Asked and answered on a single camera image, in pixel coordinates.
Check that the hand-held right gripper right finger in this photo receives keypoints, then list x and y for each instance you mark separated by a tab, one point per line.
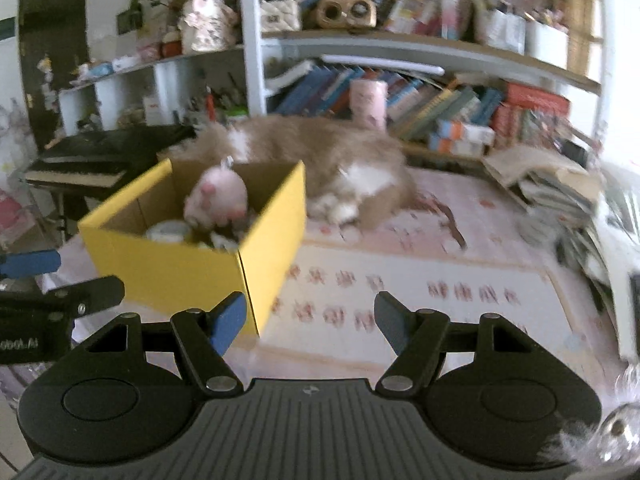
392	322

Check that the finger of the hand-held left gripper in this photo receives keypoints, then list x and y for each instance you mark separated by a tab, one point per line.
95	292
30	263

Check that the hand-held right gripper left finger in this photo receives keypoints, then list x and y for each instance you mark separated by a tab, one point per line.
227	325

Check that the yellow cardboard box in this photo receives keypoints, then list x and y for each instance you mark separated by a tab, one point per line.
165	280

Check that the grey toy truck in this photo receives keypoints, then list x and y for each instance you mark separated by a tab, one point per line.
223	241

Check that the yellow tape roll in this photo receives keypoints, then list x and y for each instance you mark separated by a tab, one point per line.
167	233

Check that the pink pig plush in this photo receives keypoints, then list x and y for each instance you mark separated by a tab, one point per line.
220	195

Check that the black piano keyboard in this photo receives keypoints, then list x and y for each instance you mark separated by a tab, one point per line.
100	152

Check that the orange and white small box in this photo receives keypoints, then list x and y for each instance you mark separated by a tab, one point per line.
465	132
455	146

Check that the tan and white cat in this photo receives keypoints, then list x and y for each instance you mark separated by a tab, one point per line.
310	145

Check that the dark wooden cabinet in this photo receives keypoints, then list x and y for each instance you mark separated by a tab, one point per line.
50	60

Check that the blue and white box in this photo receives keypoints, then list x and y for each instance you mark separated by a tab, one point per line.
102	69

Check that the stack of notebooks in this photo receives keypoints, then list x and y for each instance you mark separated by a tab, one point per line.
545	175

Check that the pink printed cup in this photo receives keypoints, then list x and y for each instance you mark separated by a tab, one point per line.
369	105

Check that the white side shelf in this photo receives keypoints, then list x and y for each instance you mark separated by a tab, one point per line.
165	80

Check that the small red box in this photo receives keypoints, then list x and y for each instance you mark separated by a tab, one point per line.
506	125

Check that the pile of white papers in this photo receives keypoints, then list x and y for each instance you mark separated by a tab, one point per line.
610	240

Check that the row of blue books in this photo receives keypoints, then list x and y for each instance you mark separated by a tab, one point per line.
320	87

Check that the red printed box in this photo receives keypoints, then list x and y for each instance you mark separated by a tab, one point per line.
537	99

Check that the floral ceramic doll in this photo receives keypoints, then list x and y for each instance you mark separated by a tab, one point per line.
206	25

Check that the white bookshelf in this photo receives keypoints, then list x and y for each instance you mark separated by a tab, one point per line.
252	35

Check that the white pen holder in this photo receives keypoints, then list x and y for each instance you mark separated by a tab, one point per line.
500	32
547	45

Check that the gold speaker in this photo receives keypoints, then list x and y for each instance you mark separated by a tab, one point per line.
345	14

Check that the white quilted purse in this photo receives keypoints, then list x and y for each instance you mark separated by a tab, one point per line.
279	12

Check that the tan book set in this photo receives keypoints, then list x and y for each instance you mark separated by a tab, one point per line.
585	35

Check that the green wall sign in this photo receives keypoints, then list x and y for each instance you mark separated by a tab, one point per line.
7	29

